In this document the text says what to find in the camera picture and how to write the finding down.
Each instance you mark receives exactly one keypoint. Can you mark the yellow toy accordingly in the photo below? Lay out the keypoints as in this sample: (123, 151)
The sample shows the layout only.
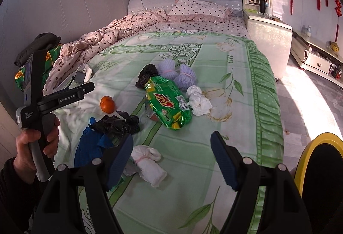
(334, 47)

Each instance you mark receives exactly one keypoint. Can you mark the silver red packet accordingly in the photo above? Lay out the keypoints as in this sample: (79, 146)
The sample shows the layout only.
(148, 112)

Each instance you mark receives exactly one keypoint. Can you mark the blue rubber glove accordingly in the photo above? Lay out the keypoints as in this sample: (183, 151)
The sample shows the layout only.
(88, 148)

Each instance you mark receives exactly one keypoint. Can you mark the green orange printed cloth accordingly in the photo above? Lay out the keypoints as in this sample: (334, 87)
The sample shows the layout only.
(52, 55)

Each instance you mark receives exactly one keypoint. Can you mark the black thermos bottle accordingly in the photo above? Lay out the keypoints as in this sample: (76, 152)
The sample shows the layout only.
(262, 4)

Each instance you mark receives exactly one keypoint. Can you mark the white tv stand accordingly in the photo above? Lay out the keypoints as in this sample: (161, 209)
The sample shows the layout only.
(316, 61)

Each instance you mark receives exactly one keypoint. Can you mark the large black plastic bag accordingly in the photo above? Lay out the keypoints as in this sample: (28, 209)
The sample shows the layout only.
(115, 124)

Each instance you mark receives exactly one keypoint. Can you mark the green floral blanket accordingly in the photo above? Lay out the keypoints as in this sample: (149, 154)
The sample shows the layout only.
(166, 140)

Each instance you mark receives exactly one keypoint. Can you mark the small clear bottle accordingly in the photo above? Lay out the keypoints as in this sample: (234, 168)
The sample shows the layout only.
(308, 31)

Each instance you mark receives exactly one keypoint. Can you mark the pink dotted quilt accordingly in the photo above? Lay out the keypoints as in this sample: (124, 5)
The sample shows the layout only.
(107, 35)

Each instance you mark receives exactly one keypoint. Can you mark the person's left forearm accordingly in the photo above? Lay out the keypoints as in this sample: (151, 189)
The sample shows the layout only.
(13, 193)

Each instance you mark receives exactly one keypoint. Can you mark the pink dotted pillow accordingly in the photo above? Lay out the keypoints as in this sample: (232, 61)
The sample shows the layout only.
(198, 10)

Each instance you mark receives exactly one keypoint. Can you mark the green snack bag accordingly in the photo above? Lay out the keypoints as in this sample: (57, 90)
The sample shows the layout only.
(163, 99)

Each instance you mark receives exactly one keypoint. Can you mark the small black plastic bag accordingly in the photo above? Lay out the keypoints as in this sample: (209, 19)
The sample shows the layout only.
(147, 73)

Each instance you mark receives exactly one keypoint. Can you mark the person's left hand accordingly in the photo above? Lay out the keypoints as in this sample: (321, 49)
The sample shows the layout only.
(22, 148)

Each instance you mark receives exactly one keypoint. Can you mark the yellow trash bin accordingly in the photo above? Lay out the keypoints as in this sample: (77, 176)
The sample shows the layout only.
(321, 137)

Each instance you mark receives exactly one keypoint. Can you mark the dark folded clothing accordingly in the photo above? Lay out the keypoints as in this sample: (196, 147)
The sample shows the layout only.
(37, 43)

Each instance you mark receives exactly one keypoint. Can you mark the orange tangerine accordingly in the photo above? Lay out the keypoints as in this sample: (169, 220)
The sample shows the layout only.
(107, 104)

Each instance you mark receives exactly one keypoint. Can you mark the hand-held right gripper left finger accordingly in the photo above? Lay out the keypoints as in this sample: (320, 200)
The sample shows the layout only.
(120, 163)

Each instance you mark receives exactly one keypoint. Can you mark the grey wrapper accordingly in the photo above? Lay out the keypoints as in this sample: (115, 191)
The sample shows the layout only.
(131, 169)

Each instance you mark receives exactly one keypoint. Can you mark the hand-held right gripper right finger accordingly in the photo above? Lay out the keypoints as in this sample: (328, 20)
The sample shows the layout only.
(223, 161)

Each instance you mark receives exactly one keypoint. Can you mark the black power bank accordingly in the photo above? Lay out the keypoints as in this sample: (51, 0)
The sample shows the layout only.
(79, 77)

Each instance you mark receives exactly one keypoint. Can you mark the white bedside cabinet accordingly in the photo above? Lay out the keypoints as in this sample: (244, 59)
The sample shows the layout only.
(270, 43)

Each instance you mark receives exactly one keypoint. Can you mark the white cloth pink band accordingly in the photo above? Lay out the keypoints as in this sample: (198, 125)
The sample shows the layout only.
(150, 167)

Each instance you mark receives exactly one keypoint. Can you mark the dotted bed sheet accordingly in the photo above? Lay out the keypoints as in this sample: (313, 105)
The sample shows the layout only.
(219, 26)

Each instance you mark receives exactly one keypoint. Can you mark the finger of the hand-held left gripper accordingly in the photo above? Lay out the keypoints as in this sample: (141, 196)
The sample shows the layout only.
(87, 87)

